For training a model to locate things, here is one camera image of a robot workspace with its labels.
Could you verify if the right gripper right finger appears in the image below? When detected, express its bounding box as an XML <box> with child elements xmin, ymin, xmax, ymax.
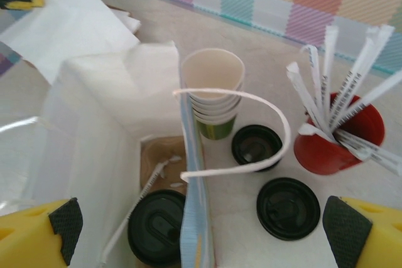
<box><xmin>322</xmin><ymin>195</ymin><xmax>402</xmax><ymax>268</ymax></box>

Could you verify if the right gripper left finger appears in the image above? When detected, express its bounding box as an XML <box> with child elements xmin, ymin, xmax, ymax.
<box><xmin>0</xmin><ymin>198</ymin><xmax>84</xmax><ymax>268</ymax></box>

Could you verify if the black plastic cup lid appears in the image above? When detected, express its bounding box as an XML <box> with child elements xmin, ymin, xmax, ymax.
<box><xmin>127</xmin><ymin>189</ymin><xmax>189</xmax><ymax>265</ymax></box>
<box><xmin>256</xmin><ymin>177</ymin><xmax>322</xmax><ymax>243</ymax></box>
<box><xmin>231</xmin><ymin>124</ymin><xmax>283</xmax><ymax>174</ymax></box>

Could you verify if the white stirrer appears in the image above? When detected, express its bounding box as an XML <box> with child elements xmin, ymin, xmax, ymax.
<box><xmin>297</xmin><ymin>123</ymin><xmax>340</xmax><ymax>145</ymax></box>
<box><xmin>323</xmin><ymin>24</ymin><xmax>340</xmax><ymax>115</ymax></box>
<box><xmin>337</xmin><ymin>24</ymin><xmax>396</xmax><ymax>127</ymax></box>
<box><xmin>329</xmin><ymin>69</ymin><xmax>402</xmax><ymax>131</ymax></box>
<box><xmin>300</xmin><ymin>44</ymin><xmax>326</xmax><ymax>115</ymax></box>
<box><xmin>337</xmin><ymin>131</ymin><xmax>402</xmax><ymax>176</ymax></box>
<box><xmin>286</xmin><ymin>62</ymin><xmax>326</xmax><ymax>124</ymax></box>
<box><xmin>328</xmin><ymin>26</ymin><xmax>381</xmax><ymax>124</ymax></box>
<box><xmin>99</xmin><ymin>159</ymin><xmax>170</xmax><ymax>265</ymax></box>

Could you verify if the white paper carrier bag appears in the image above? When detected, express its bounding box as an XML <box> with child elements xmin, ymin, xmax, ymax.
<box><xmin>0</xmin><ymin>0</ymin><xmax>291</xmax><ymax>268</ymax></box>

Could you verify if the red mug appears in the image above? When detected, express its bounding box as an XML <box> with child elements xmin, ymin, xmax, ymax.
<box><xmin>293</xmin><ymin>92</ymin><xmax>386</xmax><ymax>176</ymax></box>

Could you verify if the white paper napkin stack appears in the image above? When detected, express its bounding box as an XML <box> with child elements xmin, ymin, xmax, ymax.
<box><xmin>105</xmin><ymin>6</ymin><xmax>142</xmax><ymax>35</ymax></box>

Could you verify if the green paper cup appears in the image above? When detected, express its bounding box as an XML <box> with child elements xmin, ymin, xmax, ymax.
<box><xmin>193</xmin><ymin>104</ymin><xmax>239</xmax><ymax>141</ymax></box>
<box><xmin>181</xmin><ymin>48</ymin><xmax>246</xmax><ymax>101</ymax></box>
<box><xmin>187</xmin><ymin>85</ymin><xmax>244</xmax><ymax>107</ymax></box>
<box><xmin>190</xmin><ymin>98</ymin><xmax>242</xmax><ymax>115</ymax></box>

